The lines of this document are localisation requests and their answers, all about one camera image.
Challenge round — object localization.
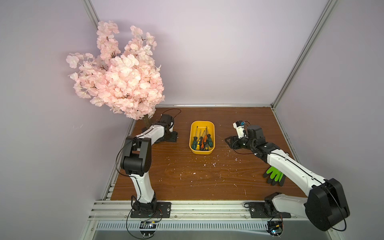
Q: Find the small green handled screwdriver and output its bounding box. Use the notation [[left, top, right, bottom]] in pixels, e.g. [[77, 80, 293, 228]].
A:
[[207, 130, 214, 148]]

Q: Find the orange black large screwdriver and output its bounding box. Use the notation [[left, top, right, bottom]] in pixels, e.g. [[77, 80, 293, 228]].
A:
[[202, 127, 209, 151]]

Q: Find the green black handled screwdriver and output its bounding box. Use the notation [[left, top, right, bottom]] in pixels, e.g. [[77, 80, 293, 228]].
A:
[[191, 127, 198, 150]]

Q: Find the orange handled screwdriver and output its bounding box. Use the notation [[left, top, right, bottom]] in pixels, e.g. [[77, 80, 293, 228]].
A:
[[200, 128, 209, 151]]

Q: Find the black yellow long screwdriver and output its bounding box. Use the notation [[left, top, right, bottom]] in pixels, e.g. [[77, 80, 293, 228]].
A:
[[196, 129, 204, 151]]

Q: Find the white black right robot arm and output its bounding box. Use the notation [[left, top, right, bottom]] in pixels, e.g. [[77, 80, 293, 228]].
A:
[[225, 121, 350, 236]]

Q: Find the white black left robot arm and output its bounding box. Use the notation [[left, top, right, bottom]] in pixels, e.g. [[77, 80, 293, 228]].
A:
[[120, 114, 178, 215]]

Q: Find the yellow plastic storage box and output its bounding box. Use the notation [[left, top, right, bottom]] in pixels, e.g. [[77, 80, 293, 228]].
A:
[[189, 121, 216, 155]]

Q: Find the green black work glove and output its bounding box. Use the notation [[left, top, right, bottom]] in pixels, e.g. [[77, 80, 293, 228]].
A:
[[263, 167, 286, 187]]

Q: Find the pink artificial blossom tree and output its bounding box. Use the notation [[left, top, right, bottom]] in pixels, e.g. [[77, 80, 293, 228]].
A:
[[66, 21, 165, 128]]

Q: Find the right controller board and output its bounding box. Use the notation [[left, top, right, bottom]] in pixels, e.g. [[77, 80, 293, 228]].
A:
[[267, 221, 284, 237]]

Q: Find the controller board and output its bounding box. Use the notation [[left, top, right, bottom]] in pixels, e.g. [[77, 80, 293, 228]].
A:
[[139, 221, 158, 239], [267, 221, 284, 237]]

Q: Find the left controller board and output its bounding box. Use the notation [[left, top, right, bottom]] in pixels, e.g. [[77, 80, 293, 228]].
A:
[[139, 221, 158, 239]]

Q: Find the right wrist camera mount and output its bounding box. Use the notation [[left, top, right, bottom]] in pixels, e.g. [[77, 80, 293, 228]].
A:
[[233, 120, 249, 139]]

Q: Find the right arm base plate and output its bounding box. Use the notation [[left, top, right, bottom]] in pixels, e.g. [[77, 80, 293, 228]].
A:
[[244, 202, 292, 219]]

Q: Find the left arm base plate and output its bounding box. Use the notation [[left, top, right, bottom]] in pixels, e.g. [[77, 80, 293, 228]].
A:
[[130, 202, 172, 219]]

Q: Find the aluminium front rail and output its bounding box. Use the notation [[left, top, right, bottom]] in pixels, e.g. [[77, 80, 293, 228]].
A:
[[88, 200, 335, 222]]

